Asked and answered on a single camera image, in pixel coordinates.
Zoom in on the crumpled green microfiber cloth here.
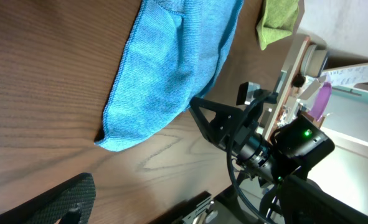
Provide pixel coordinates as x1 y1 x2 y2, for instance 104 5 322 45
256 0 300 50

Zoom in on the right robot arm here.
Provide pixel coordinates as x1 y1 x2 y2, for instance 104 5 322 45
190 93 368 223

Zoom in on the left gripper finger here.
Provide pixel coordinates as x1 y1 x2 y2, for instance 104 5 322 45
0 172 96 224

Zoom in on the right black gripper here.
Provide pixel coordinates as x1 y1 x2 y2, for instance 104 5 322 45
189 97 274 174

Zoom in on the blue microfiber cloth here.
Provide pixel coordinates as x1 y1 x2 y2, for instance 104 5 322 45
97 0 243 152

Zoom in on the background shelf clutter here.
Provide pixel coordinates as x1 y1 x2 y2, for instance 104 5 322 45
263 34 368 138

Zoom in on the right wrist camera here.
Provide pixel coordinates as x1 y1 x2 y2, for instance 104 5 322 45
236 82 278 106

